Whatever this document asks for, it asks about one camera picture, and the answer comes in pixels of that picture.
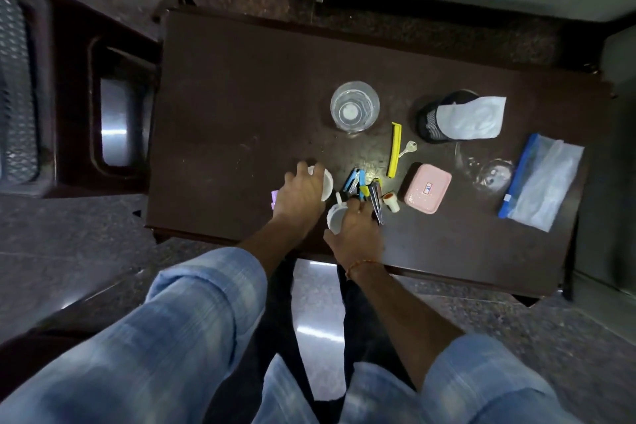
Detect person's left hand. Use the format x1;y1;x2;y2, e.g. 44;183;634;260
271;162;327;241

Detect person's right hand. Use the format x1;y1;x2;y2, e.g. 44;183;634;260
323;198;385;271

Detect orange thread bracelet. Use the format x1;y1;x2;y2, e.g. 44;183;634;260
345;259;382;281

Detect white paper pouch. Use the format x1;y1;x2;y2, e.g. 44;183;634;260
436;96;507;141

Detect clear glass of water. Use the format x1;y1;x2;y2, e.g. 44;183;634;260
330;81;381;135

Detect perforated metal panel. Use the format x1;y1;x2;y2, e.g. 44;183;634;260
0;0;39;186

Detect white plastic cup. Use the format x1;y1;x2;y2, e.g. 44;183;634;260
307;165;335;202
326;203;348;235

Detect pink plastic box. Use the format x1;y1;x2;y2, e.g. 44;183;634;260
404;164;453;215

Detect blue-edged clear zip bag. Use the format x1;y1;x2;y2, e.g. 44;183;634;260
498;133;585;233

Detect yellow plastic comb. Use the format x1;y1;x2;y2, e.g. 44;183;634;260
387;122;402;179

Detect person's left forearm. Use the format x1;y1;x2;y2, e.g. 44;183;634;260
238;221;312;281

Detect person's right forearm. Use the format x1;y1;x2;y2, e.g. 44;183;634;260
343;260;466;392

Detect black trousers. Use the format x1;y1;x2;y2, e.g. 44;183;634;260
204;255;415;424

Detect blue plaid shirt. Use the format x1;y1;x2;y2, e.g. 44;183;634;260
0;247;583;424

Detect dark wooden chair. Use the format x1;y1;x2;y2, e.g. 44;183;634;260
0;0;163;199

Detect black mesh pen holder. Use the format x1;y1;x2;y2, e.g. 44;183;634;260
416;89;480;144

